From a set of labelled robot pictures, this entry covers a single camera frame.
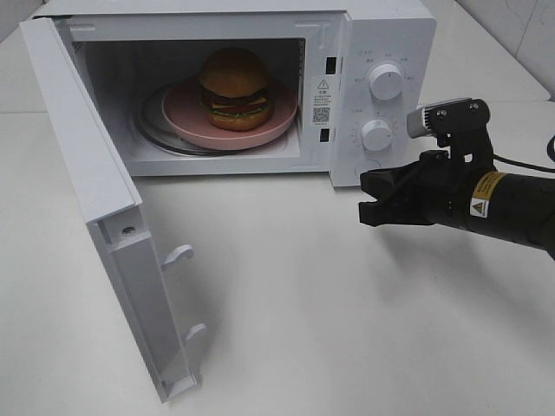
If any pink plate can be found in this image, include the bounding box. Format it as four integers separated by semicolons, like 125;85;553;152
161;77;297;151

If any glass microwave turntable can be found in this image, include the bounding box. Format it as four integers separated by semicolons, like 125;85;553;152
131;83;298;157

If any burger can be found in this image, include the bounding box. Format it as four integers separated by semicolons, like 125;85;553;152
199;48;273;132

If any white microwave oven body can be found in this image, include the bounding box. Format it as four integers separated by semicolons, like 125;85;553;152
30;1;436;186

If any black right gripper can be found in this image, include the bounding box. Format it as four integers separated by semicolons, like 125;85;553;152
358;129;499;230

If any white microwave knob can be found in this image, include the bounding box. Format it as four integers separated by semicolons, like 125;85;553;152
361;119;393;152
369;62;404;101

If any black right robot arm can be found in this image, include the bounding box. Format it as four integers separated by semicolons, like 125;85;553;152
359;128;554;255

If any white microwave door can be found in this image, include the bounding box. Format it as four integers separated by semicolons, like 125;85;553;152
20;17;206;402

